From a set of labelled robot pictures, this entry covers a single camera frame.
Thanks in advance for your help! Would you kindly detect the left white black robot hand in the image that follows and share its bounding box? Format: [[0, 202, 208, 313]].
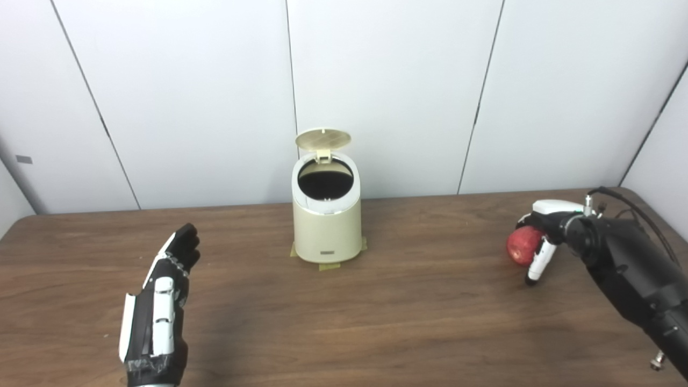
[[118, 223, 201, 385]]

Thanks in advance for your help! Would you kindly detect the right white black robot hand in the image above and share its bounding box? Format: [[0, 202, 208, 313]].
[[516, 199, 586, 286]]

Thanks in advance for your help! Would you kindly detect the red apple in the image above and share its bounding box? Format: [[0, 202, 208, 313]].
[[506, 226, 544, 267]]

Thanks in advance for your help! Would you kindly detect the cream round bin lid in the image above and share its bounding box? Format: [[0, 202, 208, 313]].
[[295, 128, 352, 163]]

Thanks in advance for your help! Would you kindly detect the cream-colored bin body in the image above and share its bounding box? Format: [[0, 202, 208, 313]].
[[291, 152, 363, 264]]

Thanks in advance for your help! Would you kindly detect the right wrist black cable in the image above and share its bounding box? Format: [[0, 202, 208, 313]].
[[587, 187, 683, 269]]

